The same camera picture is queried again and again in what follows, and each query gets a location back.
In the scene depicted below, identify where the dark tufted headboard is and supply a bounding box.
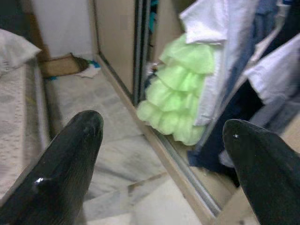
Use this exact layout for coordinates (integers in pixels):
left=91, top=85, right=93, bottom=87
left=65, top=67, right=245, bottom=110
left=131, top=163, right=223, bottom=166
left=0, top=0, right=32, bottom=32

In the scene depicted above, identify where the blue denim garment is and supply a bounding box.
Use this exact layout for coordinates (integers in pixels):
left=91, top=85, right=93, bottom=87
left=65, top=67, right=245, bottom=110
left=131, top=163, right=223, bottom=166
left=231, top=0, right=285, bottom=94

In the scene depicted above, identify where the light green ruffled dress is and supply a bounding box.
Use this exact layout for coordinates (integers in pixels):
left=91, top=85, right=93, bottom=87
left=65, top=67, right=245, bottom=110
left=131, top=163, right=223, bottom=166
left=136, top=33, right=216, bottom=146

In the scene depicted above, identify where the teal garment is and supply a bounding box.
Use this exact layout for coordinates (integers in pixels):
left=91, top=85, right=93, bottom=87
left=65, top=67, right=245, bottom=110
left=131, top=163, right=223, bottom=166
left=149, top=0, right=161, bottom=32

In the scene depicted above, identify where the brown cardboard box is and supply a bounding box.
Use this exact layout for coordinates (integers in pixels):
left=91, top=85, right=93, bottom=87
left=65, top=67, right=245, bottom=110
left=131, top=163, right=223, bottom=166
left=38, top=53, right=88, bottom=78

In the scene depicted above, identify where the grey patterned bed base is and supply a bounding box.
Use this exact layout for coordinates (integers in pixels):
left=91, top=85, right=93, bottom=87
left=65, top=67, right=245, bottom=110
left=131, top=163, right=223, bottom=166
left=25, top=60, right=53, bottom=143

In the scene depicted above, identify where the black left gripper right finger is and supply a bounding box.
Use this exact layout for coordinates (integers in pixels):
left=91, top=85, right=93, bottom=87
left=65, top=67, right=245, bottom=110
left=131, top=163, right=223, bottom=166
left=222, top=119, right=300, bottom=225

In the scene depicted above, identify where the white pillow with tree print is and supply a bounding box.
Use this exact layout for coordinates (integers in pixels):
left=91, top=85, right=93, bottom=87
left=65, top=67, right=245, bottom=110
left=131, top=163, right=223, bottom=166
left=0, top=28, right=43, bottom=77

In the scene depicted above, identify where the beige sliding door wardrobe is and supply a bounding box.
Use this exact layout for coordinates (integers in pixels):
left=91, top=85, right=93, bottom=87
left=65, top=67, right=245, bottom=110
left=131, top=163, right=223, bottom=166
left=90, top=0, right=300, bottom=225

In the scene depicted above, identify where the grey quilted mattress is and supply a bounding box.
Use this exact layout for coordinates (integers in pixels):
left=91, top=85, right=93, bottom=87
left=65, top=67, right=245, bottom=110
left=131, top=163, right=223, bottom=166
left=0, top=60, right=45, bottom=204

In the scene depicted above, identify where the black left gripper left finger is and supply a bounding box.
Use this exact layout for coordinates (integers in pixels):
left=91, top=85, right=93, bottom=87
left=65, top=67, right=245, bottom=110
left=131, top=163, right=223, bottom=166
left=0, top=110, right=104, bottom=225

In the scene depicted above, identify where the white shirt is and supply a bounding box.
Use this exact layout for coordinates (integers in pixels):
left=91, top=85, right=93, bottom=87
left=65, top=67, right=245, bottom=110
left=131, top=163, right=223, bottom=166
left=179, top=0, right=261, bottom=128
left=243, top=32, right=300, bottom=106

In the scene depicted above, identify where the navy garment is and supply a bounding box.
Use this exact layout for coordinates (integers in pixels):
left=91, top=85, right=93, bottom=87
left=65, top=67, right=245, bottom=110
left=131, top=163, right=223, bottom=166
left=187, top=77, right=265, bottom=188

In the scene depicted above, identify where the white crumpled cloth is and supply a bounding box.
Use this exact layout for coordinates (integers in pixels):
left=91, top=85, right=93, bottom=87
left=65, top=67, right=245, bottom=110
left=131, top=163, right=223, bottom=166
left=76, top=67, right=100, bottom=79

